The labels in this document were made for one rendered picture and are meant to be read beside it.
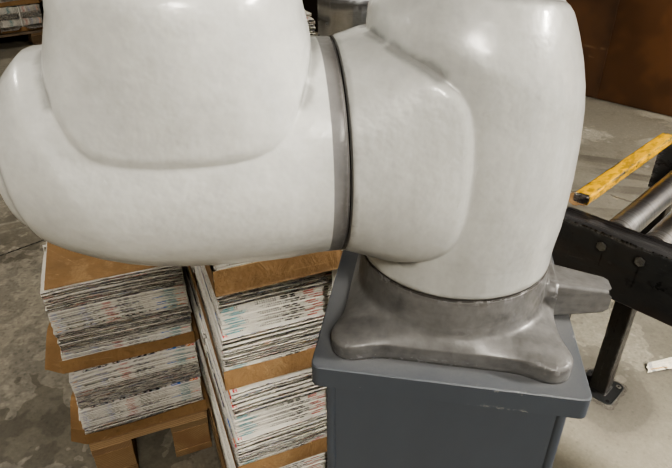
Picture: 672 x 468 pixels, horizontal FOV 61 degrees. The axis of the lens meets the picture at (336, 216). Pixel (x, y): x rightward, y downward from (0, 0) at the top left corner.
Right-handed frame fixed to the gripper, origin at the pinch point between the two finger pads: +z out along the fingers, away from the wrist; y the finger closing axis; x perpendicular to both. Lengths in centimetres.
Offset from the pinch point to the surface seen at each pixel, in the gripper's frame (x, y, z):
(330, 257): -2.5, 2.5, 10.0
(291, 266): -2.4, 8.3, 10.0
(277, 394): -7.4, 10.4, 39.2
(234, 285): -2.4, 16.4, 11.0
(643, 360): -29, -115, 96
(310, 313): -7.9, 3.9, 24.0
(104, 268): -52, 36, 36
